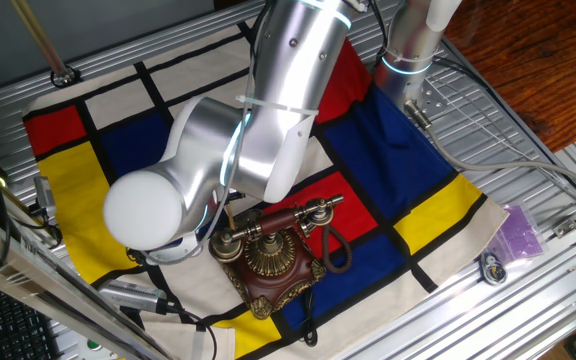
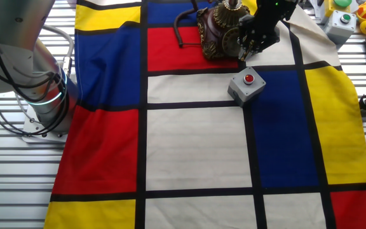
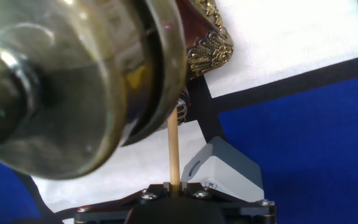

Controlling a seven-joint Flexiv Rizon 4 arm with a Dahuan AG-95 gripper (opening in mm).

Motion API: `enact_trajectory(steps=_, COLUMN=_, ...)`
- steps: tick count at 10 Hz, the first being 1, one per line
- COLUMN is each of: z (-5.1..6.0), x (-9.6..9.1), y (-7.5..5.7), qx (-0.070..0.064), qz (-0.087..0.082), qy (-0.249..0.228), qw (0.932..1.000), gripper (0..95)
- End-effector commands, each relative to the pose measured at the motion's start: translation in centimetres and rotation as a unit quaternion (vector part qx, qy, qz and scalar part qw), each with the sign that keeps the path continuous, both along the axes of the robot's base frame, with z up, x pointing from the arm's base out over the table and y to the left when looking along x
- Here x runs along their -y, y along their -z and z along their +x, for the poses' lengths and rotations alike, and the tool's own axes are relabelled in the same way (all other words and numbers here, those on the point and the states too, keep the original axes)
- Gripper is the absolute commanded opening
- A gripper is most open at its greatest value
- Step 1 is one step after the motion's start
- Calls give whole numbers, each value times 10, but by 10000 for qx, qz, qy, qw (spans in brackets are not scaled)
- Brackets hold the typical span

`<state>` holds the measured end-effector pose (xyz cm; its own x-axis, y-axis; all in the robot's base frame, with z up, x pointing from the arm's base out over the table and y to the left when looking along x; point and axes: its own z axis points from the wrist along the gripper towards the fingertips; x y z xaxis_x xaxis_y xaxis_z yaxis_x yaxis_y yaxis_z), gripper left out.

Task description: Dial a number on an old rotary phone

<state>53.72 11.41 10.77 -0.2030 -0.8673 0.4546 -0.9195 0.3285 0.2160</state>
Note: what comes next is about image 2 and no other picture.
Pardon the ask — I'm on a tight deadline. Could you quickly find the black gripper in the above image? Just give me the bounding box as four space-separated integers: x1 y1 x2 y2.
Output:
237 0 298 62

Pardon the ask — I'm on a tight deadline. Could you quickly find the grey box with red button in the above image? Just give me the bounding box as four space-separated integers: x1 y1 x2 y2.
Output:
227 66 267 108

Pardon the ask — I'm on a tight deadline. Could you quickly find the brown brass rotary phone base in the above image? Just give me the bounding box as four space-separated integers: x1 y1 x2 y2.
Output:
196 0 250 61

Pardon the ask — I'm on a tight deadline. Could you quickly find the yellow box with green button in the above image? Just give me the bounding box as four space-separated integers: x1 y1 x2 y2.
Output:
322 0 352 17

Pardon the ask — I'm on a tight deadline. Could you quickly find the grey box with green button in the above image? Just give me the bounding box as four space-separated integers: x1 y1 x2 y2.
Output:
322 9 357 45

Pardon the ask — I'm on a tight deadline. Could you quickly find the colourful Mondrian pattern tablecloth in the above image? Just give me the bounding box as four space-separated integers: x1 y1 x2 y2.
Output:
43 0 366 229

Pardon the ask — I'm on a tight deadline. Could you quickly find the brown coiled phone cord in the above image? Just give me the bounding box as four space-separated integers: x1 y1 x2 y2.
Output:
172 0 203 48

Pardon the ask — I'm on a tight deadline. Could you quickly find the thick grey robot cable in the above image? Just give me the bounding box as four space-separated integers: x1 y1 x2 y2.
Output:
41 24 76 77

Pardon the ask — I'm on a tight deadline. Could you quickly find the black base cable bundle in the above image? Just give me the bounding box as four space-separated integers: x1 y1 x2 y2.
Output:
0 0 71 137

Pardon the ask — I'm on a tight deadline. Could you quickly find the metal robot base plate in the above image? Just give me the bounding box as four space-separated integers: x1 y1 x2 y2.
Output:
22 104 69 142

